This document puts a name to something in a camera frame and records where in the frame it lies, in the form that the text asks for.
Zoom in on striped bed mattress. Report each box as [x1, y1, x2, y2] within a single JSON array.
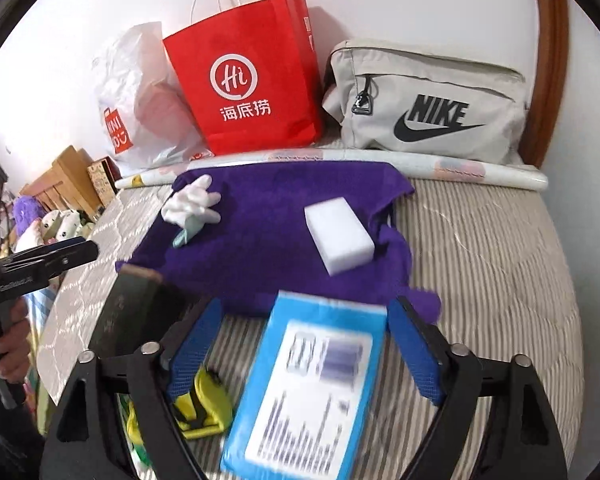
[[35, 160, 586, 480]]

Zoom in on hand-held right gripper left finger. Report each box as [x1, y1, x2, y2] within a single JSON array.
[[40, 297, 226, 480]]

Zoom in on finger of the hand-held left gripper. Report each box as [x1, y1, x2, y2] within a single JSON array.
[[10, 242, 101, 281], [0, 237, 87, 262]]

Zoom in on white patterned roll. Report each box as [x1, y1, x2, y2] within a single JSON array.
[[115, 152, 548, 193]]

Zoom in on white spotted plush toy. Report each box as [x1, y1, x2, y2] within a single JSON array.
[[37, 209, 88, 251]]

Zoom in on green packet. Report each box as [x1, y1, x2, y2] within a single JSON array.
[[124, 410, 152, 476]]

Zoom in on small brown box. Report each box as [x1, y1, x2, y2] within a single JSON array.
[[87, 156, 120, 201]]

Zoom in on blue packet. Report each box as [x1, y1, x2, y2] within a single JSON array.
[[220, 290, 390, 480]]

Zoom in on grey patterned bed sheet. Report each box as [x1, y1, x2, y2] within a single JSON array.
[[36, 182, 176, 406]]

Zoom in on wooden furniture pieces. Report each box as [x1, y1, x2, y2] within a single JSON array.
[[20, 145, 103, 218]]

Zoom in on grey sling bag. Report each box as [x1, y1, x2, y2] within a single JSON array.
[[322, 39, 531, 166]]

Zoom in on purple plush toy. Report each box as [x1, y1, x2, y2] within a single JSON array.
[[11, 195, 43, 241]]

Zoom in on wooden headboard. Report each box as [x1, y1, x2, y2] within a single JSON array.
[[517, 0, 571, 168]]

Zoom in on person's left hand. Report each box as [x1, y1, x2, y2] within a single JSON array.
[[0, 304, 33, 382]]

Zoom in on white sponge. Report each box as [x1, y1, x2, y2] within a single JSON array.
[[304, 199, 376, 277]]

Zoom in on purple towel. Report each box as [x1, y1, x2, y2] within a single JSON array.
[[116, 160, 442, 321]]

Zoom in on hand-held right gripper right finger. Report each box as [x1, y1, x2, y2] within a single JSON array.
[[386, 296, 568, 480]]

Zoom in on red paper bag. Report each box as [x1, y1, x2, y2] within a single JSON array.
[[162, 0, 323, 157]]

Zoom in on white plastic bag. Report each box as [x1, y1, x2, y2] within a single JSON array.
[[91, 21, 216, 171]]

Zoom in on yellow mesh pouch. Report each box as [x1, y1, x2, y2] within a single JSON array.
[[172, 365, 233, 441]]

